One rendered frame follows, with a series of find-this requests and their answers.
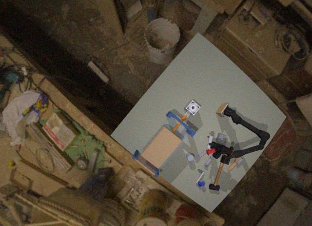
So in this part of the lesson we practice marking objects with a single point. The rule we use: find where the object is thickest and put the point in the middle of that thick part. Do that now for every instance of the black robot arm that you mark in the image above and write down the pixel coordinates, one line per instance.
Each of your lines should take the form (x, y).
(263, 135)

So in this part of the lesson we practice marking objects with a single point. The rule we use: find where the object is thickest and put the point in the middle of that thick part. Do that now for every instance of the black-headed mallet with wooden handle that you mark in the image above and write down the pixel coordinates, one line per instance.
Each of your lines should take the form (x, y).
(215, 186)

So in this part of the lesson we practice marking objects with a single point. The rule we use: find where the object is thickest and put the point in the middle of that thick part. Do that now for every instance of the grey cylinder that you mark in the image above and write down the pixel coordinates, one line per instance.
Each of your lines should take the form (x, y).
(189, 156)

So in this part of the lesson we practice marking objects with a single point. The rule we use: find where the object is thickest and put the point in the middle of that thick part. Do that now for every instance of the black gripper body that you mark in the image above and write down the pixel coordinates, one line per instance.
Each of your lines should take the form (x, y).
(222, 149)

